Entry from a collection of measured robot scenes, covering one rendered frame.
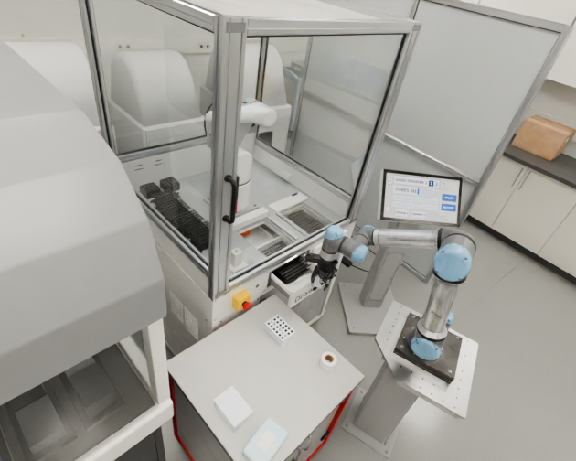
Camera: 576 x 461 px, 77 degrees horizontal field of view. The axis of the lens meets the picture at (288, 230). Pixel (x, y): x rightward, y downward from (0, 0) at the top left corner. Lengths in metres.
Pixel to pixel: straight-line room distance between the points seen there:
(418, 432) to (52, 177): 2.33
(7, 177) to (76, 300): 0.26
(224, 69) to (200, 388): 1.15
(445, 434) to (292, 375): 1.32
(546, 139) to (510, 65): 1.70
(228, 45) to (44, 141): 0.49
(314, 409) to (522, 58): 2.33
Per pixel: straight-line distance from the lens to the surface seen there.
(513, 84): 2.83
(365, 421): 2.36
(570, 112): 4.80
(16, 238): 0.80
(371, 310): 2.96
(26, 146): 0.91
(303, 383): 1.61
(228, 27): 1.04
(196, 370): 1.61
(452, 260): 1.35
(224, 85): 1.07
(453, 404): 1.82
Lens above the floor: 2.15
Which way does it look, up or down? 38 degrees down
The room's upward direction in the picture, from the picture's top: 11 degrees clockwise
